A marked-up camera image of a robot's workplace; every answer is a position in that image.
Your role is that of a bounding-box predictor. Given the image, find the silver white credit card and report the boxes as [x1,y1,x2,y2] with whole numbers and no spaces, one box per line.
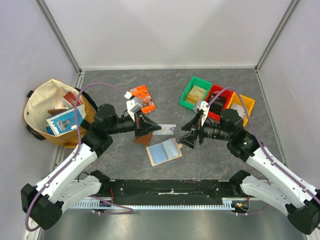
[230,103,246,119]

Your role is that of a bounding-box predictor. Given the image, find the yellow plastic bin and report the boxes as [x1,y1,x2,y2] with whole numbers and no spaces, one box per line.
[227,92,256,127]

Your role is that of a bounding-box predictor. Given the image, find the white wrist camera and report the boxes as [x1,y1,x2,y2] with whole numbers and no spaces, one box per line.
[124,91,143,122]
[193,100,210,126]

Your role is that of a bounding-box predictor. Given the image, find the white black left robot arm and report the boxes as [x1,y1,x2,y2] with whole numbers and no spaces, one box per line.
[20,104,162,232]

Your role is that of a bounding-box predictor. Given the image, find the grey slotted cable duct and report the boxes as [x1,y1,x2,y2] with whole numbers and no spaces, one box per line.
[69,198,235,211]

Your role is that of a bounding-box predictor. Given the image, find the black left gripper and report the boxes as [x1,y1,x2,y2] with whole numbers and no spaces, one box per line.
[107,108,161,139]

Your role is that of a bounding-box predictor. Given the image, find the blue white product box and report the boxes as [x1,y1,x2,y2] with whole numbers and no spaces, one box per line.
[46,107,77,136]

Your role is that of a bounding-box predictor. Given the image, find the brown leather card wallet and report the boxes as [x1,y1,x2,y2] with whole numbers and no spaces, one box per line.
[133,132,153,147]

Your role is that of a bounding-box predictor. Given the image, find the yellow canvas tote bag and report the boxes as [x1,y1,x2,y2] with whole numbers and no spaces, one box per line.
[23,79,98,149]

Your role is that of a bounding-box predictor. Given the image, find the red white product box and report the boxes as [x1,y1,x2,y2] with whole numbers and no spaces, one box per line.
[60,92,82,109]

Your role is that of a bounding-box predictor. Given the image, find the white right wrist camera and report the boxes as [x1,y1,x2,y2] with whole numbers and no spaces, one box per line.
[193,100,210,126]

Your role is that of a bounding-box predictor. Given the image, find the orange screw box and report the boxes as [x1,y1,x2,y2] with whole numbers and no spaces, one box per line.
[130,85,156,114]

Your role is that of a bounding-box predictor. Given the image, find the beige card holder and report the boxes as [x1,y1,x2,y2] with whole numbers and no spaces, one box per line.
[146,138,183,167]

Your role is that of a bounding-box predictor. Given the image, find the green plastic bin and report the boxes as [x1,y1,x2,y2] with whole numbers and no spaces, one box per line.
[179,76,213,110]

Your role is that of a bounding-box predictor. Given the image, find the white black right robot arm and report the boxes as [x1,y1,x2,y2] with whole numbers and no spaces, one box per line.
[177,109,320,235]

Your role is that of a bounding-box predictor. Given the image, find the gold cards in green bin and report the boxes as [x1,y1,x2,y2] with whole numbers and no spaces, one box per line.
[185,85,207,105]

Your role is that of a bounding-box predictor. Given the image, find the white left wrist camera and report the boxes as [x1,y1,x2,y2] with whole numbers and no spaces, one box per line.
[124,91,143,122]

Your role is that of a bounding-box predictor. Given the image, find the white gold VIP card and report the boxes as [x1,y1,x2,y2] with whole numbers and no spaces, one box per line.
[152,124,176,136]

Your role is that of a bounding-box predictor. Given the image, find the black cards in red bin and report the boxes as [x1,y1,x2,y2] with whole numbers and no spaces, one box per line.
[205,91,227,115]

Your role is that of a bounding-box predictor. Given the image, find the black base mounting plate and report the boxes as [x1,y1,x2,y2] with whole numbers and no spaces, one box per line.
[96,179,247,206]

